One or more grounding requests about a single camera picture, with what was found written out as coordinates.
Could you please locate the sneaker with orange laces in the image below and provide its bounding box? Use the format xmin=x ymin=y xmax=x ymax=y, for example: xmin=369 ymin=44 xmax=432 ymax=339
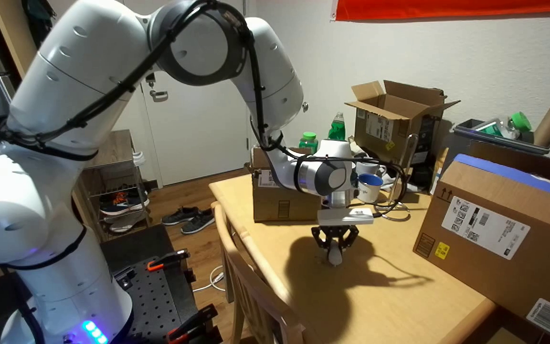
xmin=99 ymin=190 xmax=151 ymax=216

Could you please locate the green dish soap bottle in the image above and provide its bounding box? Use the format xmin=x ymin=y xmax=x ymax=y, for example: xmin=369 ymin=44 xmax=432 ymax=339
xmin=328 ymin=112 xmax=347 ymax=142

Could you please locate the orange banner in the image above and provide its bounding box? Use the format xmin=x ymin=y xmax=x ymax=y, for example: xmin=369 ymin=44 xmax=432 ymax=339
xmin=330 ymin=0 xmax=550 ymax=22

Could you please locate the jar with green lid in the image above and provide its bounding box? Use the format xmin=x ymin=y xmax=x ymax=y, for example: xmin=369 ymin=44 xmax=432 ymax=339
xmin=298 ymin=131 xmax=319 ymax=155

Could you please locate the wooden shoe rack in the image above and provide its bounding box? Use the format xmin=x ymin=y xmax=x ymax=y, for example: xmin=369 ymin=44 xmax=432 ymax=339
xmin=71 ymin=129 xmax=152 ymax=243

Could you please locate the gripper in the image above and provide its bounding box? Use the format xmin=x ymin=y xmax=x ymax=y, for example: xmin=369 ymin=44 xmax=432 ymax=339
xmin=311 ymin=224 xmax=360 ymax=252

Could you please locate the grey bin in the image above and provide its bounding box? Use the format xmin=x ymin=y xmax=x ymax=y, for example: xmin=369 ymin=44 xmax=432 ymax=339
xmin=452 ymin=118 xmax=550 ymax=156

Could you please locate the white cable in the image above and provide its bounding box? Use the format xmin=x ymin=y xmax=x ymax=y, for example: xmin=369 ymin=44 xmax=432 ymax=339
xmin=192 ymin=265 xmax=226 ymax=293

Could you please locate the large labelled cardboard box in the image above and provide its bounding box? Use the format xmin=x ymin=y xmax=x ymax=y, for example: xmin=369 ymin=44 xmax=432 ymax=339
xmin=412 ymin=153 xmax=550 ymax=338

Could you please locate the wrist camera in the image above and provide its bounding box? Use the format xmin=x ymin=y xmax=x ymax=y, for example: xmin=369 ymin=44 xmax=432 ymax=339
xmin=317 ymin=207 xmax=375 ymax=226

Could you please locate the metal wire stand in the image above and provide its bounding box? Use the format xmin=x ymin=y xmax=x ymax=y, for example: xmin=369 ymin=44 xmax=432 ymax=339
xmin=381 ymin=133 xmax=420 ymax=223

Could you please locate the wooden chair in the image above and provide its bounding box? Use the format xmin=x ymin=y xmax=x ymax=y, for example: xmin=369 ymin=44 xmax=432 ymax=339
xmin=210 ymin=200 xmax=306 ymax=344

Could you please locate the white mug with blue inside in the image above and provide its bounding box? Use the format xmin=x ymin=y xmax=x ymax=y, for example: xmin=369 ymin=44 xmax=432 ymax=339
xmin=355 ymin=172 xmax=384 ymax=204

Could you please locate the small white object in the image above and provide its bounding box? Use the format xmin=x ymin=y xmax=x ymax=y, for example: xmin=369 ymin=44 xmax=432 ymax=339
xmin=328 ymin=241 xmax=344 ymax=267

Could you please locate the open cardboard box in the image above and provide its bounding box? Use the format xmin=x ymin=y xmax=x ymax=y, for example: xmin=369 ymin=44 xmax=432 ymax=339
xmin=345 ymin=80 xmax=461 ymax=166

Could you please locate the white door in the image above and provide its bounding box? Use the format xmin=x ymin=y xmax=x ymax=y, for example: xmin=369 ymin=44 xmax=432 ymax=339
xmin=121 ymin=0 xmax=253 ymax=188

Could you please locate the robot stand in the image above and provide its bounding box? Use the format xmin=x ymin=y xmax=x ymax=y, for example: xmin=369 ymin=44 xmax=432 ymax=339
xmin=0 ymin=224 xmax=224 ymax=344

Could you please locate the clear bottle with green cap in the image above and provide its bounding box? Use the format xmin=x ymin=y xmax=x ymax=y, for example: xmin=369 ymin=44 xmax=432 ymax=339
xmin=507 ymin=111 xmax=533 ymax=134

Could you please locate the orange and black clamp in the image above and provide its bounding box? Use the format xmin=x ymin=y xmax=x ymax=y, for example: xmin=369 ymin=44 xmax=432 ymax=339
xmin=164 ymin=303 xmax=220 ymax=344
xmin=145 ymin=248 xmax=192 ymax=273

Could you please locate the pair of dark sneakers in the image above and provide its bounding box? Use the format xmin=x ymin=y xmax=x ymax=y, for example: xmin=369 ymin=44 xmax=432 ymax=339
xmin=161 ymin=205 xmax=216 ymax=235

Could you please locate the small closed cardboard box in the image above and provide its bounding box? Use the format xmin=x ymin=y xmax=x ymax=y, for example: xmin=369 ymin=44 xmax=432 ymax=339
xmin=245 ymin=145 xmax=324 ymax=223

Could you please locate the black box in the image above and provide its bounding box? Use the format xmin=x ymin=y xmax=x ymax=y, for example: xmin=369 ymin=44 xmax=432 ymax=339
xmin=410 ymin=115 xmax=444 ymax=190

